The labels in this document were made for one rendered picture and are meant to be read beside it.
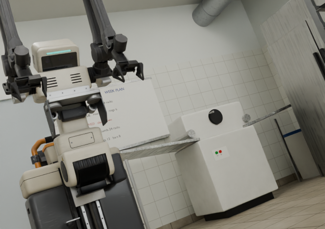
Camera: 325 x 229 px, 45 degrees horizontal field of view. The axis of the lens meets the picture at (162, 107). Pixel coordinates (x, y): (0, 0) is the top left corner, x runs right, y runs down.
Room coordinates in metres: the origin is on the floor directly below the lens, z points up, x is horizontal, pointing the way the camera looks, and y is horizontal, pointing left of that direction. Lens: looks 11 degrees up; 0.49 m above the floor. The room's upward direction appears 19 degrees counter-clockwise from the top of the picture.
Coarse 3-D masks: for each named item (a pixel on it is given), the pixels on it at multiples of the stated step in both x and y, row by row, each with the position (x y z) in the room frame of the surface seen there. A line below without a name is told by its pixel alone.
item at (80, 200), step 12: (96, 156) 1.85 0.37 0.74; (84, 168) 1.80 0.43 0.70; (96, 168) 1.83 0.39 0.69; (120, 168) 2.03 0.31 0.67; (84, 180) 1.82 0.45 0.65; (96, 180) 1.88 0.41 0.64; (108, 180) 2.06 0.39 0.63; (120, 180) 2.02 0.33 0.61; (72, 192) 1.96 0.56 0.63; (84, 192) 1.86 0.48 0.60; (96, 192) 2.02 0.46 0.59
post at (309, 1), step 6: (306, 0) 1.80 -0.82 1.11; (312, 0) 1.79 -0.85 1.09; (312, 6) 1.78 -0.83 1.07; (312, 12) 1.79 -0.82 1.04; (318, 12) 1.79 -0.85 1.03; (312, 18) 1.80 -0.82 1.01; (318, 18) 1.78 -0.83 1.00; (318, 24) 1.79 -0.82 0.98; (318, 30) 1.80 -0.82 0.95; (324, 30) 1.78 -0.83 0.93; (324, 36) 1.79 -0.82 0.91; (324, 42) 1.80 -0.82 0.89
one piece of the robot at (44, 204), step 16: (32, 176) 1.97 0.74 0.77; (48, 176) 2.01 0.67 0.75; (32, 192) 1.97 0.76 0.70; (48, 192) 2.00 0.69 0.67; (64, 192) 2.03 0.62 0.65; (112, 192) 2.15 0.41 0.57; (128, 192) 2.19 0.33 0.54; (32, 208) 1.96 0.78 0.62; (48, 208) 1.99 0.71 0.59; (64, 208) 2.02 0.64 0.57; (80, 208) 2.02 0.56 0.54; (96, 208) 2.06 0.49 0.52; (112, 208) 2.14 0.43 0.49; (128, 208) 2.18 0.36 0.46; (32, 224) 2.05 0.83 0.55; (48, 224) 1.98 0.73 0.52; (64, 224) 2.01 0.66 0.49; (80, 224) 2.04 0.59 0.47; (96, 224) 2.02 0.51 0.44; (112, 224) 2.12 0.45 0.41; (128, 224) 2.16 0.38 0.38; (144, 224) 2.22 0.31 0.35
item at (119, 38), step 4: (116, 36) 1.67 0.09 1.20; (120, 36) 1.68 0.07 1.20; (124, 36) 1.68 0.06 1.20; (116, 40) 1.66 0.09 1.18; (120, 40) 1.66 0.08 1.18; (124, 40) 1.67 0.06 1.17; (104, 44) 1.75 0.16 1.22; (112, 44) 1.72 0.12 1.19; (116, 44) 1.67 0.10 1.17; (120, 44) 1.67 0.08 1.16; (124, 44) 1.67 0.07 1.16; (104, 48) 1.76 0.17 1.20; (108, 48) 1.73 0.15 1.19; (112, 48) 1.74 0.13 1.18; (116, 48) 1.69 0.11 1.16; (120, 48) 1.68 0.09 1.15; (124, 48) 1.70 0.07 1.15; (108, 52) 1.75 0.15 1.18
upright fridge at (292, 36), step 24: (264, 24) 4.77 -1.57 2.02; (288, 24) 4.46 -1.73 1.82; (312, 24) 4.15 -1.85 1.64; (288, 48) 4.53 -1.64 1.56; (312, 48) 4.26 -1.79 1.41; (288, 72) 4.66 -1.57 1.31; (312, 72) 4.38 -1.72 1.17; (288, 96) 4.79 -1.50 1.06; (312, 96) 4.50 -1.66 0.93; (312, 120) 4.62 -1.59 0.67; (312, 144) 4.75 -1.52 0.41
